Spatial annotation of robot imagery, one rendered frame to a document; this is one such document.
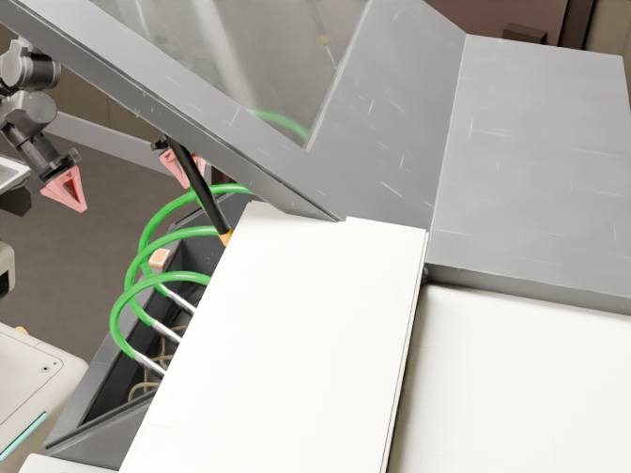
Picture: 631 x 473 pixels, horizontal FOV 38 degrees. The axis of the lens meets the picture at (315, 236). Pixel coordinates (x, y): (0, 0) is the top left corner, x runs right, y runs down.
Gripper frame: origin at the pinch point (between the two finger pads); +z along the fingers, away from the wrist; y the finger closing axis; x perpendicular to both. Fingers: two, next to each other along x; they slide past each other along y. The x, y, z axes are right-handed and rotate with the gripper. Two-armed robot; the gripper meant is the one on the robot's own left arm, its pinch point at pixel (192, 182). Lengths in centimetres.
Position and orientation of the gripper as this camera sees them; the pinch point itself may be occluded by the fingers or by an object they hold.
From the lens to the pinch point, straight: 174.0
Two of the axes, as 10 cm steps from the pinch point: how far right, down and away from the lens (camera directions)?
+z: 2.8, 9.5, -1.5
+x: -5.8, 2.9, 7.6
